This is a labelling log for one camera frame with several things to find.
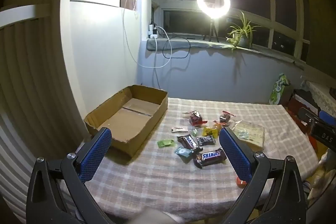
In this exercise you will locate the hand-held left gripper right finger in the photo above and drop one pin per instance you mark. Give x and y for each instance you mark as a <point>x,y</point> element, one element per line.
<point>235,153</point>

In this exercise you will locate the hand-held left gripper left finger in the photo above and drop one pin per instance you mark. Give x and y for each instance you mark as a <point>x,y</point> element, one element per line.
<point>95,153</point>

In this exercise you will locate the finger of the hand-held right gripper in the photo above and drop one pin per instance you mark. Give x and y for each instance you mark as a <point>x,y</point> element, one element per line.
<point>305,113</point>
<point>327,116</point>

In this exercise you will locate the clear biscuit pack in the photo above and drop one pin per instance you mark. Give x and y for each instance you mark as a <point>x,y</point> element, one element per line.
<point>249,134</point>

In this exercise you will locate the large brown chocolate bar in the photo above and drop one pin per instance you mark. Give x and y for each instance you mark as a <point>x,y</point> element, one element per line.
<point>210,157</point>

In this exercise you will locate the small dark chocolate bar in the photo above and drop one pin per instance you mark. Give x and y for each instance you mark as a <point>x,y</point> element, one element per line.
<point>206,140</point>

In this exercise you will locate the red candy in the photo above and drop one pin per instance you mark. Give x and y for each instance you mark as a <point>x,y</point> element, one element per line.
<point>225,117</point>
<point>195,117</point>

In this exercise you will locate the cardboard box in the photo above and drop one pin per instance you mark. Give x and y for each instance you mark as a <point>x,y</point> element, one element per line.
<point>131,119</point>

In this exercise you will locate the teal candy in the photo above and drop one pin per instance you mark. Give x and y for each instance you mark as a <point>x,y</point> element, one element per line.
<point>183,152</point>

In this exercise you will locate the green packet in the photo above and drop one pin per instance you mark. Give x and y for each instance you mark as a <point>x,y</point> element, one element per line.
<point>165,143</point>

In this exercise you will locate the white lace cloth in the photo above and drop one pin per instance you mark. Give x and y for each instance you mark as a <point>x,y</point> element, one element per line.
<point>323,98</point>

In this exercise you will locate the yellow snack packet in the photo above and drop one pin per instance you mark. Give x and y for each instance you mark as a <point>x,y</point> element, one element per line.
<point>208,131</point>

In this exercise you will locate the green printed bag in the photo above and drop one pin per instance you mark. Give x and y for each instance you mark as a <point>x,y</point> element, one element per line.
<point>278,88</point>

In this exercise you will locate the small green candy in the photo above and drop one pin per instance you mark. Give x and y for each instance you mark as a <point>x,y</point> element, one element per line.
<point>194,132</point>

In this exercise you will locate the small white packet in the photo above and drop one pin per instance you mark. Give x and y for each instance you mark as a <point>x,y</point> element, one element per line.
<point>179,129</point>

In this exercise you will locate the potted spider plant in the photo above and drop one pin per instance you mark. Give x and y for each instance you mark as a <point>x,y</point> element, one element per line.
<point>240,29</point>

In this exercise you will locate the black tripod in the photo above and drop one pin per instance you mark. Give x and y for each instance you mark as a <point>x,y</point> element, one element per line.
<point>213,28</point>

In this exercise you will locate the white power strip with chargers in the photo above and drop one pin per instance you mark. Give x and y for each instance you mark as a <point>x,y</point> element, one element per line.
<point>152,29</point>

